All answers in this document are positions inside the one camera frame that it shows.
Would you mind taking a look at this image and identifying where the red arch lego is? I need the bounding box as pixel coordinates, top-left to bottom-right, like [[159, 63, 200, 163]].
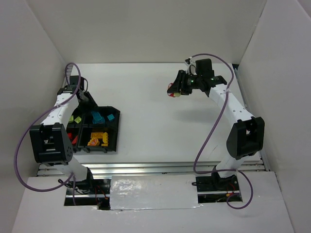
[[71, 136, 78, 145]]

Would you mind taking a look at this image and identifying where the small lime lego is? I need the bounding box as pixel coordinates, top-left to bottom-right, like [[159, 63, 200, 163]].
[[74, 116, 82, 124]]

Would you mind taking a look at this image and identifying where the green lego brick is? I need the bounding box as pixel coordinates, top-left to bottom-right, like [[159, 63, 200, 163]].
[[69, 115, 74, 123]]

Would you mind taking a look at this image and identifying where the small blue lego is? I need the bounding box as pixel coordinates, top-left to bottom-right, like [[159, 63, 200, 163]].
[[107, 114, 115, 122]]

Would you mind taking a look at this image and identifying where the aluminium front rail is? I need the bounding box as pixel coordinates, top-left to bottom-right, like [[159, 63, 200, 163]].
[[36, 160, 265, 177]]

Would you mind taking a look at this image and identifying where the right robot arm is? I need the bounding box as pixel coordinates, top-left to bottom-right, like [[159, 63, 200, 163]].
[[167, 58, 265, 179]]

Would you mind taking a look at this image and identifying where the orange L-shaped lego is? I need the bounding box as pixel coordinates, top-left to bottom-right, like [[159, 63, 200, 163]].
[[90, 132, 104, 139]]

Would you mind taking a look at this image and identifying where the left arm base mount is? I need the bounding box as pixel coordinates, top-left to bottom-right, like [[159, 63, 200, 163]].
[[64, 179, 111, 210]]

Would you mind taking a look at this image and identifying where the black compartment tray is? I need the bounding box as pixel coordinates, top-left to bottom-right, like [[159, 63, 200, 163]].
[[67, 106, 121, 153]]

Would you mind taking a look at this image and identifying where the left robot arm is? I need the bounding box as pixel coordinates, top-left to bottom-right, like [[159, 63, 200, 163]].
[[29, 76, 96, 193]]

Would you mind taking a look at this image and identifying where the yellow lego brick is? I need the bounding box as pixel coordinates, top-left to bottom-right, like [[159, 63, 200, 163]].
[[101, 132, 109, 147]]

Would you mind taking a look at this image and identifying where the orange printed lego brick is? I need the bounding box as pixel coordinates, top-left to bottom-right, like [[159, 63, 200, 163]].
[[87, 137, 100, 147]]

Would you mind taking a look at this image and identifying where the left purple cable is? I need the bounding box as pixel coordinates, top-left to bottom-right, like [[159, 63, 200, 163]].
[[14, 62, 82, 207]]

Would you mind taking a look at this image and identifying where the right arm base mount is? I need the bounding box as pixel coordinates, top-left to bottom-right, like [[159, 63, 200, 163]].
[[191, 175, 242, 204]]

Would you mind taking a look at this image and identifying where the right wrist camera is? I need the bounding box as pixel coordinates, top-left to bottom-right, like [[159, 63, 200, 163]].
[[185, 56, 196, 75]]

